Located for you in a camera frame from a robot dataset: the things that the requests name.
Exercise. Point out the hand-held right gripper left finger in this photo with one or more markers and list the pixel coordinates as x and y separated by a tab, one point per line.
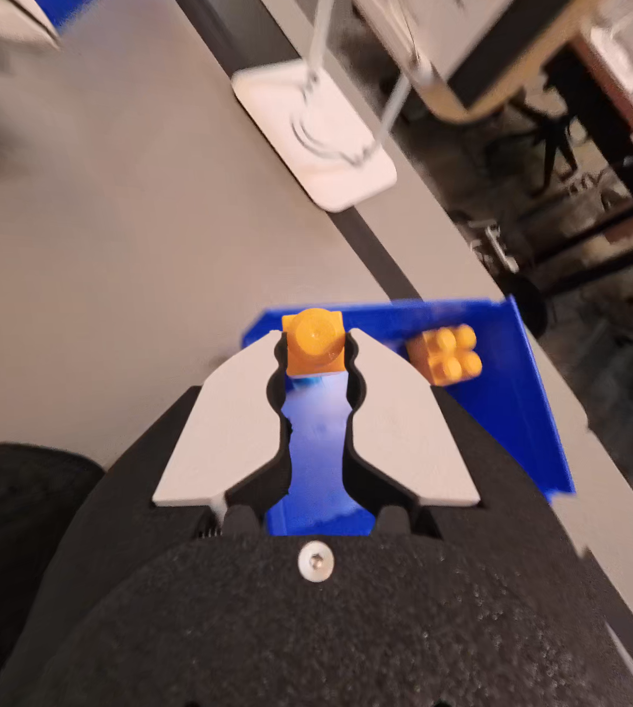
222	436

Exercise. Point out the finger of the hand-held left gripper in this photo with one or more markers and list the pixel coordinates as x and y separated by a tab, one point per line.
7	16

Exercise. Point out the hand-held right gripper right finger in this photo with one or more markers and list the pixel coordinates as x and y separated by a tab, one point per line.
410	436

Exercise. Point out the blue plastic bin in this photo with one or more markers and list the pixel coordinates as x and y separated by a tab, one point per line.
68	10
515	397

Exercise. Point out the yellow single-stud toy block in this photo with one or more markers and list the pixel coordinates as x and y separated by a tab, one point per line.
314	342

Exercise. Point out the white power strip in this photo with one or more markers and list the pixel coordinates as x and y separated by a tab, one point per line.
493	246

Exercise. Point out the black pad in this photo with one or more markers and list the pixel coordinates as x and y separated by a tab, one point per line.
12	552

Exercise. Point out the printed instruction sheet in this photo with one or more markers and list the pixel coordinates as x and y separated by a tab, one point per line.
449	33

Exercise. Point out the small clear stand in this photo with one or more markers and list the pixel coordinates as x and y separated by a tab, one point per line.
626	55

